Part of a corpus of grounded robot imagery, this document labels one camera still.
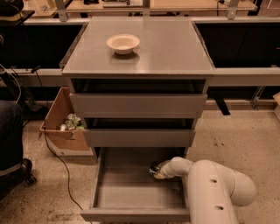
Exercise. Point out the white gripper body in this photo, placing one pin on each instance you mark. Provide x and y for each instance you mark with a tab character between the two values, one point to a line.
164	171

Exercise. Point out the brown cardboard box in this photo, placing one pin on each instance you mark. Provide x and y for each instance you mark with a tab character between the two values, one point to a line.
63	142

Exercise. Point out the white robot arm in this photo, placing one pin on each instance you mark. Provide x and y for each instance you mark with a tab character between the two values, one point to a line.
213	190

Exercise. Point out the grey drawer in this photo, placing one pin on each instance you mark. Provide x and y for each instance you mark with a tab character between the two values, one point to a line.
124	191
138	98
139	132

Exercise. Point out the person leg dark trousers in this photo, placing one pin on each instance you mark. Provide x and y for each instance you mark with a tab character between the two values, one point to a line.
11	131

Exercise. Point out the white paper bowl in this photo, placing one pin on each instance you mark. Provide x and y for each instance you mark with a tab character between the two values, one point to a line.
123	44

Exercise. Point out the grey bottom drawer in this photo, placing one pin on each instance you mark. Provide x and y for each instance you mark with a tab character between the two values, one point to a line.
124	191

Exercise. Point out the grey middle drawer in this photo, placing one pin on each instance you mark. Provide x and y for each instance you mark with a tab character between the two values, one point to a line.
139	132

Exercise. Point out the crumpled green white trash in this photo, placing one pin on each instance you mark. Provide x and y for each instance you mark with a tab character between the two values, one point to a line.
73	122

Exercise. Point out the grey top drawer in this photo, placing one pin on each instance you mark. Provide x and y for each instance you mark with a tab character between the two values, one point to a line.
138	98

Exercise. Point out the grey drawer cabinet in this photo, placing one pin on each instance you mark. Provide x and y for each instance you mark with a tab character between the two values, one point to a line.
169	49

